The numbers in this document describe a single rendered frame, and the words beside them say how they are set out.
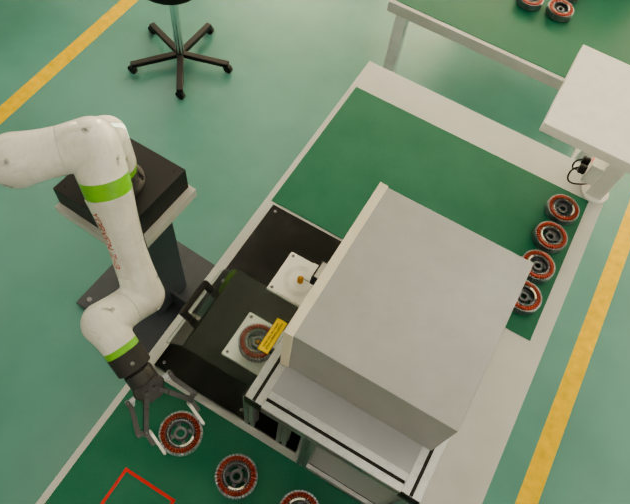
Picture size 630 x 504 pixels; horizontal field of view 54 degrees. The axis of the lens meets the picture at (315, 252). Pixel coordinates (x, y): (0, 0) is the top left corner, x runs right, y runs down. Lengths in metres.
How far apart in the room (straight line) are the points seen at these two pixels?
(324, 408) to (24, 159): 0.84
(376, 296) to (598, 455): 1.75
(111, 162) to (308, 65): 2.21
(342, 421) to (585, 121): 1.09
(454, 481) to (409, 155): 1.10
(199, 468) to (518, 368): 0.97
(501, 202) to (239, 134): 1.48
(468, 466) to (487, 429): 0.12
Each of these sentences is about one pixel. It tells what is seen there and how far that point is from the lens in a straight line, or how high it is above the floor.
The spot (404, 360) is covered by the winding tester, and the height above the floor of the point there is 1.32.
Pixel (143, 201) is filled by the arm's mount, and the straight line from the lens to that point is 1.97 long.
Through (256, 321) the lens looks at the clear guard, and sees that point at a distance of 1.53.
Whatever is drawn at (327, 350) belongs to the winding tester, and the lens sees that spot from 1.25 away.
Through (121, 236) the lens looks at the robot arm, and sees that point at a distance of 1.54.
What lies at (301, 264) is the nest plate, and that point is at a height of 0.78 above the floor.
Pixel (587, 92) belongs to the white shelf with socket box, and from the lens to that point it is 2.01.
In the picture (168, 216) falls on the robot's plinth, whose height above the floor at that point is 0.75.
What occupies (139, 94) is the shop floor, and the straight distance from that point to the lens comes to 3.40.
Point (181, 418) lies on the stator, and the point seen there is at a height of 0.85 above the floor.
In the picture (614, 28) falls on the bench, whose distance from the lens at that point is 3.06.
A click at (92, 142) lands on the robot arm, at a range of 1.43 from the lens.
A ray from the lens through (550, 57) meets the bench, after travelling 2.78.
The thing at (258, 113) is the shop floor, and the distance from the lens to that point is 3.28.
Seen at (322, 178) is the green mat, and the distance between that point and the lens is 2.13.
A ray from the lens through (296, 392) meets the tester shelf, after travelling 1.43.
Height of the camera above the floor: 2.49
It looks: 62 degrees down
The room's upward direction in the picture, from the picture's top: 11 degrees clockwise
